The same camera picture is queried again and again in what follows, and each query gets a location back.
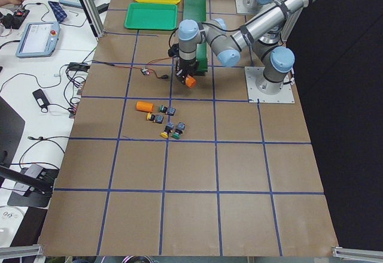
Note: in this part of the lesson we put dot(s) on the yellow push button upper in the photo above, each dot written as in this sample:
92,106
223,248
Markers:
155,118

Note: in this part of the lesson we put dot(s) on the black usb hub box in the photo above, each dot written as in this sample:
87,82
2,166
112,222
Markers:
82,67

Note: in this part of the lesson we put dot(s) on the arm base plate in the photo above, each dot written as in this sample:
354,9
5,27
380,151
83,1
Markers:
241,8
260,90

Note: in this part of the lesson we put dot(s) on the yellow push button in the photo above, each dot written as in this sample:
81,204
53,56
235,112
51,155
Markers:
167,130
155,118

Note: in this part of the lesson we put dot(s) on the yellow push button lower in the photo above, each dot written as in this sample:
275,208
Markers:
167,130

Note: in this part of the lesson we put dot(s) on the black monitor stand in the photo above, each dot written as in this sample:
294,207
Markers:
33,184

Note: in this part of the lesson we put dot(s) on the green plastic tray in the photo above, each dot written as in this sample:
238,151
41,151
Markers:
150,16

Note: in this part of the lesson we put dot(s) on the aluminium frame post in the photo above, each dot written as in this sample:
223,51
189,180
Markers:
93,17

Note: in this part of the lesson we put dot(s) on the plain orange cylinder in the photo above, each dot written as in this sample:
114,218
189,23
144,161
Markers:
145,106

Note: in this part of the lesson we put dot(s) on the near teach pendant tablet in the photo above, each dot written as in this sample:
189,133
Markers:
39,39

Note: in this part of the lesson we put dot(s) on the green push button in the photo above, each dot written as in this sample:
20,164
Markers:
170,111
179,130

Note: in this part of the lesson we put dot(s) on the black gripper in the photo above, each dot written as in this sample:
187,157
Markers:
187,66

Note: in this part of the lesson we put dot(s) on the small circuit board with wires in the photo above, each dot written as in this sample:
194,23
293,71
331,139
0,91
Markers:
146,70

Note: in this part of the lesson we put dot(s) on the blue checkered cloth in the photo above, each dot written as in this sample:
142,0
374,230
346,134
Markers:
58,11

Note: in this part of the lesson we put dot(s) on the black power adapter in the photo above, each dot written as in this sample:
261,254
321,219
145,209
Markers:
41,98

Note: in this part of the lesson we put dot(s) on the orange cylinder marked 4680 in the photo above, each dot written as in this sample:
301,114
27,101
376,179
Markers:
190,81

